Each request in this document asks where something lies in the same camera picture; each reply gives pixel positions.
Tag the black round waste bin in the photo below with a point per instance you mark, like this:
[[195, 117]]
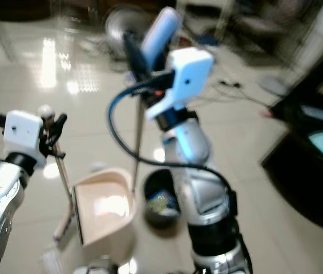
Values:
[[164, 182]]

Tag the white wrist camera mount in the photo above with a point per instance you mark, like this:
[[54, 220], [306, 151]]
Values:
[[187, 77], [21, 136]]

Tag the broom with pale blue grip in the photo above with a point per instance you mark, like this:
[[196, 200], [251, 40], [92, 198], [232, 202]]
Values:
[[160, 31]]

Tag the grey floor fan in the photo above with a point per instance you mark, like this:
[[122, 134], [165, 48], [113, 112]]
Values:
[[121, 25]]

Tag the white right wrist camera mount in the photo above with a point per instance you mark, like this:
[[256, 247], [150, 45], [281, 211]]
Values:
[[187, 77]]

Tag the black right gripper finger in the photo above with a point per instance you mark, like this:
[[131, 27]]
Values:
[[136, 57]]

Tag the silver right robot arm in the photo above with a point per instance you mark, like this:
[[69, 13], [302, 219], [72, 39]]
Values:
[[201, 188]]

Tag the colourful wrapper rubbish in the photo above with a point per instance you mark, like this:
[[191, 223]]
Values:
[[162, 202]]

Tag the dark wooden cabinet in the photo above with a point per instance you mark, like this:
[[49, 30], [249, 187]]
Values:
[[307, 177]]

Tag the white round floor stand base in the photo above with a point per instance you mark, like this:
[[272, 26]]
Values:
[[275, 87]]

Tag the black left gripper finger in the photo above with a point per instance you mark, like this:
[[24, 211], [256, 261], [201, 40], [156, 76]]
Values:
[[57, 153], [58, 124]]

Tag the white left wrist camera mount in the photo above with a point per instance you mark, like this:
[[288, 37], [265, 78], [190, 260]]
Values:
[[21, 136]]

